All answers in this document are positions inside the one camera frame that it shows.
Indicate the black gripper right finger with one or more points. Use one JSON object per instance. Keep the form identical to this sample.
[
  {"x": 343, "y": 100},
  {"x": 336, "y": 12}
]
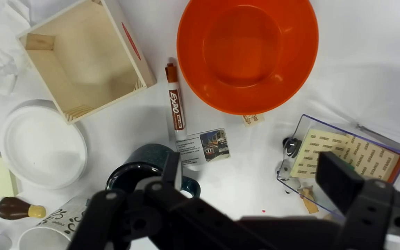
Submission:
[{"x": 375, "y": 209}]

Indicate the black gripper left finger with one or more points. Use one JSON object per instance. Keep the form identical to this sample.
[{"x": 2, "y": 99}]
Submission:
[{"x": 130, "y": 217}]

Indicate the clear post-it notes container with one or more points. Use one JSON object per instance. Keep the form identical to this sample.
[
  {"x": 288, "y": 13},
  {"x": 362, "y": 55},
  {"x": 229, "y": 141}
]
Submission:
[{"x": 361, "y": 148}]

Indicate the open wooden box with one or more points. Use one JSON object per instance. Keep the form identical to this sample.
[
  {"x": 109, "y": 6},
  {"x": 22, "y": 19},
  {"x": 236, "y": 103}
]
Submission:
[{"x": 83, "y": 60}]

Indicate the dark green mug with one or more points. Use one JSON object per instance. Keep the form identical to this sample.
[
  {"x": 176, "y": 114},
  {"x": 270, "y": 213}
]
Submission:
[{"x": 137, "y": 167}]

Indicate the small tan wooden figure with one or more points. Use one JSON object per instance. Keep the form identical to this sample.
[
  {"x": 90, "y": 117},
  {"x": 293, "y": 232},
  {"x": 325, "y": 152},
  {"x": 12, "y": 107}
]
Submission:
[{"x": 308, "y": 200}]

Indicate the printed paper cup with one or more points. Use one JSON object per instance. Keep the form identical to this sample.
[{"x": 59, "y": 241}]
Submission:
[{"x": 55, "y": 227}]

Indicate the white printed card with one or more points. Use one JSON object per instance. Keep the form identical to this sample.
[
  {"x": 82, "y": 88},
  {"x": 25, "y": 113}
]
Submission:
[{"x": 190, "y": 150}]

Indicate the small photo card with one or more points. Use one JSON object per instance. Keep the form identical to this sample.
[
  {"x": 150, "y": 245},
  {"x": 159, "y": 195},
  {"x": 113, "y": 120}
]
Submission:
[{"x": 213, "y": 145}]

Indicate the white round plate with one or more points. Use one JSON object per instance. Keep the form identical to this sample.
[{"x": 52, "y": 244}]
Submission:
[{"x": 44, "y": 146}]

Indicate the brown wooden brush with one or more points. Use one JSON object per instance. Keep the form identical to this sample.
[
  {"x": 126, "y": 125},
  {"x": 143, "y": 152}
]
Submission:
[{"x": 16, "y": 209}]

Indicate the brown dry-erase marker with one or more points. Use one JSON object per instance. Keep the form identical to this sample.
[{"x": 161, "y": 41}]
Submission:
[{"x": 175, "y": 99}]

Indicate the wooden animal stamp block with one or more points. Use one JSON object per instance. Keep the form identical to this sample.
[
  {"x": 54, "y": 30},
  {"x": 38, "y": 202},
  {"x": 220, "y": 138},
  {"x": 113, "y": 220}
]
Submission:
[{"x": 252, "y": 119}]

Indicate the crumpled clear plastic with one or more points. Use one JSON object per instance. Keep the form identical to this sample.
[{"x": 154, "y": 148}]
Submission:
[{"x": 2, "y": 78}]

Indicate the orange plastic bowl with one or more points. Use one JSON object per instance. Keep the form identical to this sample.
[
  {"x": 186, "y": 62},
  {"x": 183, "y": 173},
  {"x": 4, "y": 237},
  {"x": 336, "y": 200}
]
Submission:
[{"x": 248, "y": 50}]

